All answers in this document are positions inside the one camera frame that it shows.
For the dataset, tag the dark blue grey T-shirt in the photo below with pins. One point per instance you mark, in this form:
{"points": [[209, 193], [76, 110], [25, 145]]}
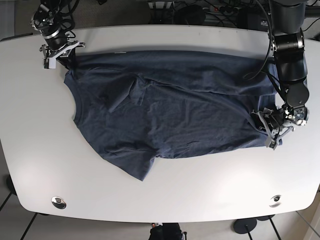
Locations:
{"points": [[137, 106]]}

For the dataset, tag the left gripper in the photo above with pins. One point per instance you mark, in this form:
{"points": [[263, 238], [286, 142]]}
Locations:
{"points": [[276, 123]]}

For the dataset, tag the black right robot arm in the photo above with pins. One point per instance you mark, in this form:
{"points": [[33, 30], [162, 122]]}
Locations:
{"points": [[55, 22]]}

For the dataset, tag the right silver table grommet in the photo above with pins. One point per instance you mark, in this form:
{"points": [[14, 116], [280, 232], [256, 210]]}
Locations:
{"points": [[275, 201]]}

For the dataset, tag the left silver table grommet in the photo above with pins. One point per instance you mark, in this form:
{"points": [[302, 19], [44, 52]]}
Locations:
{"points": [[58, 202]]}

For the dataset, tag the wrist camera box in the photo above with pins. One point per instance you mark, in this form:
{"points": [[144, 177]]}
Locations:
{"points": [[49, 63], [271, 143]]}

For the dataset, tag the black trousers of person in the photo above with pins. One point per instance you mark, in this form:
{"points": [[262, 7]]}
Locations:
{"points": [[165, 231]]}

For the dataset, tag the silver table grommet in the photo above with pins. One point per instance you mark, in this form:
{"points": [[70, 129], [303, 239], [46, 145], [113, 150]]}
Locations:
{"points": [[58, 202], [275, 201]]}

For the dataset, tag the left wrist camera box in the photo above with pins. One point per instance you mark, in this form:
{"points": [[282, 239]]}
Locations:
{"points": [[271, 143]]}

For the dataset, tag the black power adapter box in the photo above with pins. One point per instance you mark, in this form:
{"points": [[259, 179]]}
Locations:
{"points": [[190, 15]]}

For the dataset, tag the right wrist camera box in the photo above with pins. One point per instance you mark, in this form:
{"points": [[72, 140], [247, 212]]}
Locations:
{"points": [[49, 63]]}

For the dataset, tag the black round stand base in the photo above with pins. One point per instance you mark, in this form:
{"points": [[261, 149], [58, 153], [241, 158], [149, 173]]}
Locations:
{"points": [[244, 225]]}

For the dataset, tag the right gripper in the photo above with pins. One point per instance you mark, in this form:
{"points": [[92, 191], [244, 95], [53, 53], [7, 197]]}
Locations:
{"points": [[70, 62]]}

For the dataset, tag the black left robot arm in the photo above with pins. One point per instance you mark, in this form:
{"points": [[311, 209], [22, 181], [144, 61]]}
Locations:
{"points": [[287, 43]]}

